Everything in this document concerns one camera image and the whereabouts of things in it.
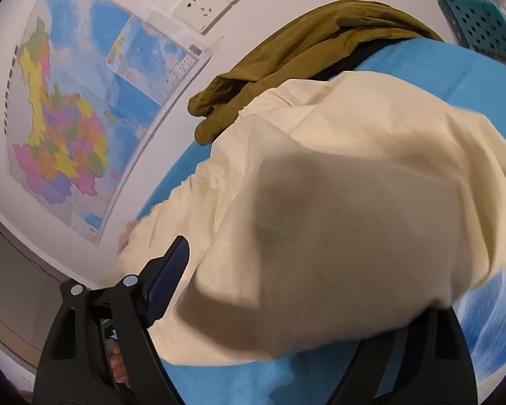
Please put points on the teal perforated storage rack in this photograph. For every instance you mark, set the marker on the teal perforated storage rack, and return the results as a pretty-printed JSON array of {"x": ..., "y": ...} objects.
[{"x": 480, "y": 16}]

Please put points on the pink folded garment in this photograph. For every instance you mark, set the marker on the pink folded garment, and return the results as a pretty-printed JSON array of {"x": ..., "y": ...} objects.
[{"x": 124, "y": 238}]

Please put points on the cream beige jacket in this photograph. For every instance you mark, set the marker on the cream beige jacket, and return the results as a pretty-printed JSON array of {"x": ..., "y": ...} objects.
[{"x": 341, "y": 219}]

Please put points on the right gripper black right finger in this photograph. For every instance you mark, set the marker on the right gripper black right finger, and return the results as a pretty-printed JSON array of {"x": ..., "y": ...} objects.
[{"x": 436, "y": 366}]

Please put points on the blue floral bed sheet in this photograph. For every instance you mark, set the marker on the blue floral bed sheet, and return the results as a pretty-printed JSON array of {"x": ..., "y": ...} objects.
[{"x": 405, "y": 261}]

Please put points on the person's left hand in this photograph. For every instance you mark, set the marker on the person's left hand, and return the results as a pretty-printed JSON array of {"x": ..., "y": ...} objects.
[{"x": 116, "y": 362}]

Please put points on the olive mustard garment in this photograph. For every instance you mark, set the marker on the olive mustard garment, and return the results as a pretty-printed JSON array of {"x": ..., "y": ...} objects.
[{"x": 315, "y": 46}]

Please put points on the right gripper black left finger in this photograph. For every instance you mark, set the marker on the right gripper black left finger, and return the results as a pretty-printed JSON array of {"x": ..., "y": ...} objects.
[{"x": 74, "y": 366}]

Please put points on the brown wooden door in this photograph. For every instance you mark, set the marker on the brown wooden door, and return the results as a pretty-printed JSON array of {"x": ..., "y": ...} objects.
[{"x": 30, "y": 298}]

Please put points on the colourful wall map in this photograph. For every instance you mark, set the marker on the colourful wall map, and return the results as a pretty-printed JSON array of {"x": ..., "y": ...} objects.
[{"x": 90, "y": 82}]

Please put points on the white wall socket left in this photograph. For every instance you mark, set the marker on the white wall socket left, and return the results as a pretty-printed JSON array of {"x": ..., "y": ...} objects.
[{"x": 200, "y": 15}]

